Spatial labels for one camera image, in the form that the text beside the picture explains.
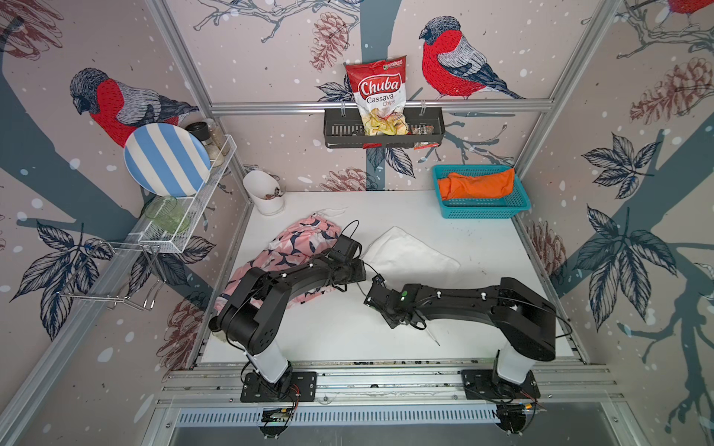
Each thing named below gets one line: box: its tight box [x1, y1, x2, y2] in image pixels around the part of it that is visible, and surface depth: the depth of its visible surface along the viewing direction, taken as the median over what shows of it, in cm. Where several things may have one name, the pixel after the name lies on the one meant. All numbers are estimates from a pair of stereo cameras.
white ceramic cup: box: [242, 170, 285, 217], surface depth 112 cm
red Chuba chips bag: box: [344, 55, 410, 136], surface depth 83 cm
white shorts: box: [361, 225, 462, 289], surface depth 102 cm
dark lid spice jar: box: [185, 121, 212, 147], surface depth 81 cm
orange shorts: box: [437, 168, 516, 201], surface depth 116 cm
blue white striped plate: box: [123, 122, 212, 197], surface depth 74 cm
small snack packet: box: [407, 124, 435, 135], surface depth 92 cm
